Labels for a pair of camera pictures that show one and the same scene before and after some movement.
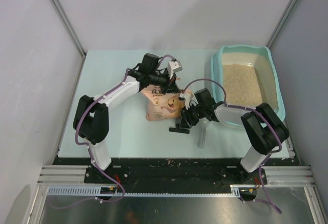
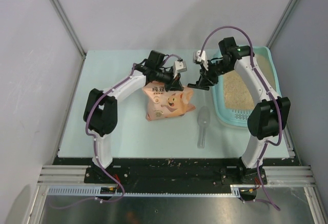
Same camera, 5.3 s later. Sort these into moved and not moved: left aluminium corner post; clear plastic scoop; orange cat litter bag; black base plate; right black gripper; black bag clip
Moved: right black gripper; black bag clip
Not moved: orange cat litter bag; left aluminium corner post; black base plate; clear plastic scoop
